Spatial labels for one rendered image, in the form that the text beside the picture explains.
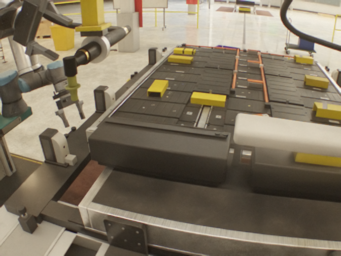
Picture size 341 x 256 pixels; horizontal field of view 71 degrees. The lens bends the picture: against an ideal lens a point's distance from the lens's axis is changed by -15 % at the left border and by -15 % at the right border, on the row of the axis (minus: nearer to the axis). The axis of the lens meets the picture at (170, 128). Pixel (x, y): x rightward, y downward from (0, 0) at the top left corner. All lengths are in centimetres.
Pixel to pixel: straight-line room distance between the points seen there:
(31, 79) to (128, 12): 486
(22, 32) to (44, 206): 58
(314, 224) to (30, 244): 86
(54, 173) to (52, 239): 31
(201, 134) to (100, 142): 31
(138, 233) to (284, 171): 43
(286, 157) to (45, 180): 86
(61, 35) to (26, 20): 647
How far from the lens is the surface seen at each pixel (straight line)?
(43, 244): 95
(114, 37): 92
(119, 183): 85
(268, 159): 79
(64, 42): 729
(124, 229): 75
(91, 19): 79
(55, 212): 97
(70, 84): 69
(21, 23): 83
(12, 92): 185
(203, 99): 130
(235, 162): 92
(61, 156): 114
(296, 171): 79
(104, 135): 87
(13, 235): 101
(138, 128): 90
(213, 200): 79
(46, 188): 108
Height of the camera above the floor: 154
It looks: 30 degrees down
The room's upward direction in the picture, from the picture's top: straight up
